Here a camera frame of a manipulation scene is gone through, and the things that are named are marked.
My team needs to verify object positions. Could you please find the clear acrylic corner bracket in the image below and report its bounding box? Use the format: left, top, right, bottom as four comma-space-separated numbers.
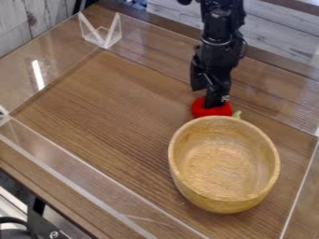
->
77, 13, 121, 49

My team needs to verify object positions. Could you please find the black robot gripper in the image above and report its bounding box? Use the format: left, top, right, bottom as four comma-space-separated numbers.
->
191, 0, 247, 108

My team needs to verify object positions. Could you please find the black table leg frame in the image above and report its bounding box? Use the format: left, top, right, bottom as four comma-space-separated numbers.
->
28, 198, 72, 239

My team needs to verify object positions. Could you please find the clear acrylic tray enclosure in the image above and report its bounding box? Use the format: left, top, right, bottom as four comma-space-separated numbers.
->
0, 17, 319, 239

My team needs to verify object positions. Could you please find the black cable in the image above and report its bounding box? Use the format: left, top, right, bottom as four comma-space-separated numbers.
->
0, 216, 32, 239

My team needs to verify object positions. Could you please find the light wooden bowl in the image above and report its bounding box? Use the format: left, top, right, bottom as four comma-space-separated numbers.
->
168, 116, 280, 214

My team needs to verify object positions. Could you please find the red plush tomato toy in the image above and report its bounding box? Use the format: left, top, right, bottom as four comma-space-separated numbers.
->
191, 97, 241, 119

